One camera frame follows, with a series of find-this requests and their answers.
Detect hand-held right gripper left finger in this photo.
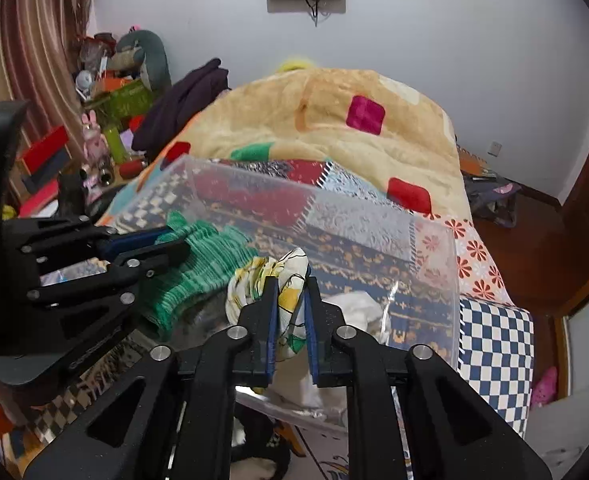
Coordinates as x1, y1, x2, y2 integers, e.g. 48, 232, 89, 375
22, 275, 281, 480

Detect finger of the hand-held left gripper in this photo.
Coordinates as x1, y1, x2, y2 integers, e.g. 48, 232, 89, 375
27, 240, 191, 361
3, 216, 176, 275

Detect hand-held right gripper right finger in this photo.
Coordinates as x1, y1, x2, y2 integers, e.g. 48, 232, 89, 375
299, 276, 559, 480

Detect green knitted cloth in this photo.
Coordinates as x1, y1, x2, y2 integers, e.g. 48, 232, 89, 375
138, 210, 261, 347

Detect yellow floral white cloth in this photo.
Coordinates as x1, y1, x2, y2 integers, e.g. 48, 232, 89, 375
227, 247, 311, 362

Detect clear plastic storage bin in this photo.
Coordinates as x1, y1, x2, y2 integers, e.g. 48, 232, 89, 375
97, 155, 463, 432

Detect red box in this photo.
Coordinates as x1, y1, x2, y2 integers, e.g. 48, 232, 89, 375
18, 125, 71, 197

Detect pink bunny toy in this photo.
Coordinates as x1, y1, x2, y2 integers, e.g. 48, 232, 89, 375
81, 112, 110, 172

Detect green bottle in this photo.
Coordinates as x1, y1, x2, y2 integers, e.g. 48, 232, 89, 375
103, 122, 126, 164

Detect black white cloth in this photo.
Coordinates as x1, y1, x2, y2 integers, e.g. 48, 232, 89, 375
230, 404, 296, 480

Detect striped brown curtain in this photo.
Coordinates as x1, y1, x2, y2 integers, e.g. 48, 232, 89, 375
0, 0, 98, 161

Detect green box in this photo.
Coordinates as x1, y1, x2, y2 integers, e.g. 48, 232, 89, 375
92, 85, 156, 122

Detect dark purple clothes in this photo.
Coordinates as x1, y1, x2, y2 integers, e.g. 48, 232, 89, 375
131, 57, 233, 154

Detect patchwork printed bed sheet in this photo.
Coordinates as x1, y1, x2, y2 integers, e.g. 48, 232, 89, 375
97, 157, 519, 361

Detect blue white checkered cloth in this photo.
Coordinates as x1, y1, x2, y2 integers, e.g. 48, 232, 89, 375
455, 297, 536, 429

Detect grey plush toy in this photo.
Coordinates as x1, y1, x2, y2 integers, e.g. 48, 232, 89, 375
114, 30, 173, 92

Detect beige blanket with coloured squares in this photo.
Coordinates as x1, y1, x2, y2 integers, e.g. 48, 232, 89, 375
139, 66, 476, 222

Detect grey bag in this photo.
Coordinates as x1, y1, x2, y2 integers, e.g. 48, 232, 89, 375
465, 179, 523, 229

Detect orange notebook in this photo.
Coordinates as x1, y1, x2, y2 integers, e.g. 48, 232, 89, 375
457, 152, 491, 177

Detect yellow plush item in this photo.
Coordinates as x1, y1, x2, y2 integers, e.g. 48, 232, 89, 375
276, 57, 321, 74

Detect pink slipper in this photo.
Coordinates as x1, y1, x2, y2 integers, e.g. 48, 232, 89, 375
531, 365, 559, 407

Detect black screen cable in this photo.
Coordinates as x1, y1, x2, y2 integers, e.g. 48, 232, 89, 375
304, 0, 336, 27

